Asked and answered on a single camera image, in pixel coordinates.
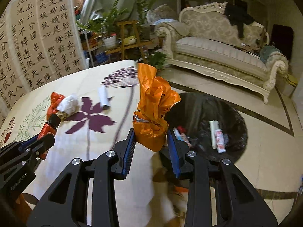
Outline tall green potted plant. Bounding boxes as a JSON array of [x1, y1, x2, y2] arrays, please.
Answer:
[[135, 0, 156, 25]]

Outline black bag lined trash bin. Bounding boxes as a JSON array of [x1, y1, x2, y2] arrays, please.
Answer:
[[165, 93, 248, 163]]

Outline orange plastic bag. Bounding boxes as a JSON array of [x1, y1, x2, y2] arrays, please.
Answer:
[[133, 63, 181, 152]]

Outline teal cloth on armrest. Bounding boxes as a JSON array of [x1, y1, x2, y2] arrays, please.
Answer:
[[259, 45, 281, 64]]

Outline small green floor plant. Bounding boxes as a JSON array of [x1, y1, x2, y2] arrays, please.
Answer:
[[147, 52, 166, 70]]

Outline red labelled dark bottle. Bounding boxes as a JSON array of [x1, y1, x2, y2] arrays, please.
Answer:
[[37, 114, 62, 161]]

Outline potted plant white pot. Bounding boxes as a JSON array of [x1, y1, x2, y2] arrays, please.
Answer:
[[76, 0, 130, 50]]

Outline white paper tube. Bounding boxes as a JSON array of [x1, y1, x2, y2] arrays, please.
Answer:
[[173, 128, 182, 140]]

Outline wooden plant stand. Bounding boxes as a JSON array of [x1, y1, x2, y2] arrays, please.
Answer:
[[105, 21, 152, 62]]

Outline white snack wrapper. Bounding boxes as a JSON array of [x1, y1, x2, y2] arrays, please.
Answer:
[[215, 129, 226, 153]]

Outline red plastic bag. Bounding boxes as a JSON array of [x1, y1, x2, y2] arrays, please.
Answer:
[[46, 92, 65, 120]]

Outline grey striped cushion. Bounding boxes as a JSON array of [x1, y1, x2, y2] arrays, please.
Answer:
[[166, 22, 190, 36]]

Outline floral cream tablecloth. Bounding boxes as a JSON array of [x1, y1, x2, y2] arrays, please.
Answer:
[[1, 60, 185, 226]]

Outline calligraphy folding screen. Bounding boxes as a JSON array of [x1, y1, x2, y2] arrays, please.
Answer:
[[1, 0, 88, 123]]

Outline white paper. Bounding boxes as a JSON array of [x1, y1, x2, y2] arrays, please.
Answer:
[[56, 94, 79, 115]]

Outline ornate white grey sofa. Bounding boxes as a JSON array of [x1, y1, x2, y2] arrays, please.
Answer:
[[154, 2, 289, 103]]

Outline white tube in bin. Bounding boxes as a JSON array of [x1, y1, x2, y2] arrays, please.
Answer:
[[209, 120, 219, 149]]

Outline grey storage box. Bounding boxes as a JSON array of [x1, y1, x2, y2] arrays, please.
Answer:
[[276, 74, 298, 97]]

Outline white rolled paper packet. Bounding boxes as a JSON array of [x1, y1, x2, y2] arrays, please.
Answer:
[[98, 85, 110, 109]]

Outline pine cone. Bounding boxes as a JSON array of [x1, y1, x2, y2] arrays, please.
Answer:
[[56, 111, 70, 121]]

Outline black garment on sofa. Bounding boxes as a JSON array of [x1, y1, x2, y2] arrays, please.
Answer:
[[224, 0, 255, 38]]

